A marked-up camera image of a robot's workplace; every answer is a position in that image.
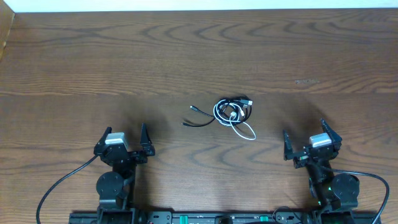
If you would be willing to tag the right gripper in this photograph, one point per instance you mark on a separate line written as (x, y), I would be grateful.
(300, 160)

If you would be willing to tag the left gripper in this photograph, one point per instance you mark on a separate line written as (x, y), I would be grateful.
(148, 149)

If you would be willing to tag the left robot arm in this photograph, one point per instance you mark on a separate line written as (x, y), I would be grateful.
(116, 188)

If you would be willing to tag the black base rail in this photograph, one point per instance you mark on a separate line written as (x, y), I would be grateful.
(281, 216)

